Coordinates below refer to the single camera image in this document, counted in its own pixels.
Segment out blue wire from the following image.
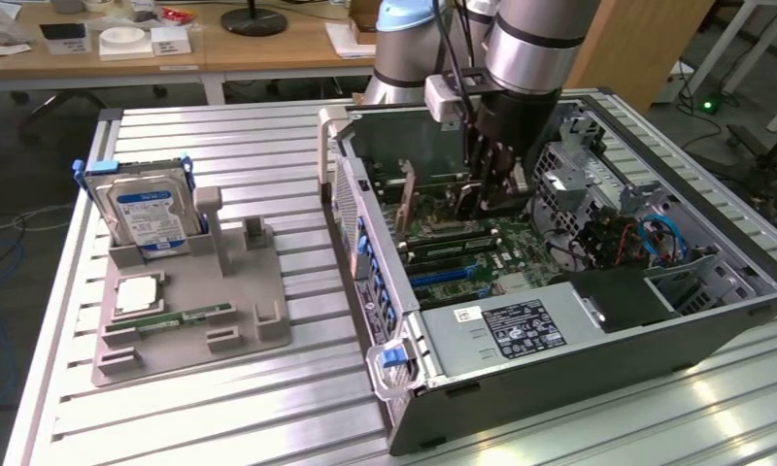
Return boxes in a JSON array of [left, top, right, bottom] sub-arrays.
[[638, 213, 690, 267]]

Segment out blue floor cable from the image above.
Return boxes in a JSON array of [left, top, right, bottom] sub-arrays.
[[0, 226, 27, 419]]

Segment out blue expansion slot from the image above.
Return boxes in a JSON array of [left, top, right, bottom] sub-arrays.
[[412, 268, 472, 289]]

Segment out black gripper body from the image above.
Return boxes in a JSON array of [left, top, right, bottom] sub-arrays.
[[473, 88, 564, 157]]

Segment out black chair base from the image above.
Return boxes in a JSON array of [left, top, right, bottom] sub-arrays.
[[10, 84, 169, 143]]

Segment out clear plastic bag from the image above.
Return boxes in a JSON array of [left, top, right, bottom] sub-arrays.
[[0, 0, 40, 45]]

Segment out black open PC case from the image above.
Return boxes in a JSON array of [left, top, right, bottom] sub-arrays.
[[316, 86, 777, 457]]

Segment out black round lamp base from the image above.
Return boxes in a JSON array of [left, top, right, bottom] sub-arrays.
[[218, 0, 290, 37]]

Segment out green RAM stick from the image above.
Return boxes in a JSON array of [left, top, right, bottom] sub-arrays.
[[113, 303, 234, 333]]

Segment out black expansion slot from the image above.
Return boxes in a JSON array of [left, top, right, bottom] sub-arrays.
[[410, 256, 484, 276]]

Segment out metal disk bay cage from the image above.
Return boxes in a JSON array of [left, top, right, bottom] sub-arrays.
[[528, 114, 624, 230]]

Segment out white desk frame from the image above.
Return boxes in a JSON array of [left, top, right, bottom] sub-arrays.
[[678, 0, 777, 133]]

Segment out white box with bowl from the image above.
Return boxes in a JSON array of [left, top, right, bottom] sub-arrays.
[[97, 26, 157, 62]]

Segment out white box black top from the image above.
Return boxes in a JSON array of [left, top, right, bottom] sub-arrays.
[[37, 22, 96, 56]]

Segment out red wire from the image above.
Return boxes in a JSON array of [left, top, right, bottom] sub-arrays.
[[612, 217, 642, 266]]

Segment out wooden desk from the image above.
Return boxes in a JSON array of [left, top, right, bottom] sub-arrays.
[[0, 0, 209, 96], [204, 0, 381, 84]]

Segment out small white box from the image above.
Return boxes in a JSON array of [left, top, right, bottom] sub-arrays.
[[149, 25, 193, 57]]

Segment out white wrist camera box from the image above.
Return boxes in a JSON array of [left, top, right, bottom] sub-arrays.
[[424, 74, 469, 123]]

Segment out white paper stack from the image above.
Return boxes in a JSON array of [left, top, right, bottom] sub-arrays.
[[325, 21, 378, 60]]

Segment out silver CPU chip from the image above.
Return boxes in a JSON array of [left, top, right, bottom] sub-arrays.
[[114, 278, 161, 316]]

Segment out RAM slot black latches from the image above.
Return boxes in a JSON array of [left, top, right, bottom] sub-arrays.
[[400, 225, 493, 243], [405, 240, 497, 257]]

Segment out cardboard box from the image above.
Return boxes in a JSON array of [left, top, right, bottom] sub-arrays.
[[348, 0, 382, 34]]

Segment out silver case corner handle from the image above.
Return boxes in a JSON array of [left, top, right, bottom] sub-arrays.
[[364, 310, 433, 402], [317, 107, 352, 188]]

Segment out green motherboard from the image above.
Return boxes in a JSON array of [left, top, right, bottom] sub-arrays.
[[397, 213, 578, 308]]

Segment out black floor stand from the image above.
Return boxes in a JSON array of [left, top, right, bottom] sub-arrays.
[[724, 120, 777, 220]]

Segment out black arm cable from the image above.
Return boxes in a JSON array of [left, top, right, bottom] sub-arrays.
[[429, 0, 476, 128]]

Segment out grey power supply unit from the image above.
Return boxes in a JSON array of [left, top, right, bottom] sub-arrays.
[[418, 283, 609, 381]]

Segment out wooden cabinet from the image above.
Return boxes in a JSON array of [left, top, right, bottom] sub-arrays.
[[562, 0, 717, 114]]

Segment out grey plastic parts rack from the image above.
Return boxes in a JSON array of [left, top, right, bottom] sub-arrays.
[[89, 186, 297, 388]]

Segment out metal disk bay bracket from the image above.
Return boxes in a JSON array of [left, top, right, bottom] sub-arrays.
[[644, 245, 741, 317]]

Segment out red packet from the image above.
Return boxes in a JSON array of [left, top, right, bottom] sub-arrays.
[[157, 5, 194, 26]]

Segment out hard disk in blue caddy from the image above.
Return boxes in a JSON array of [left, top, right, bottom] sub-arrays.
[[69, 153, 200, 257]]

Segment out blue case latch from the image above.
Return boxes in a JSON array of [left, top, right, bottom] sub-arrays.
[[374, 342, 406, 373]]

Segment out green graphics card silver bracket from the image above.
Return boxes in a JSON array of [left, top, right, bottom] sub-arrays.
[[392, 157, 490, 232]]

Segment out power strip green light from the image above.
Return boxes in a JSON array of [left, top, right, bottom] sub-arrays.
[[689, 89, 730, 118]]

